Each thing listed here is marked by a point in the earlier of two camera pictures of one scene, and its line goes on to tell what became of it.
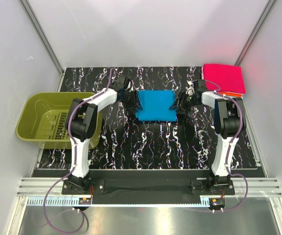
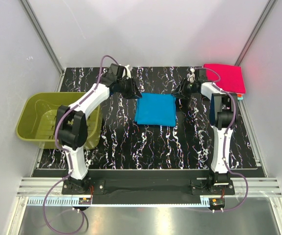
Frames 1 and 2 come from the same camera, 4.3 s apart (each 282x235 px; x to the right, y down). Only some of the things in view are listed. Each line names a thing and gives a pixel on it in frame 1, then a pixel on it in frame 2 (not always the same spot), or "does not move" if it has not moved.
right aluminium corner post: x=270 y=6 does not move
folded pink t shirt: x=223 y=78 does not move
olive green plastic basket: x=42 y=118 does not move
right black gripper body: x=187 y=102 → x=186 y=88
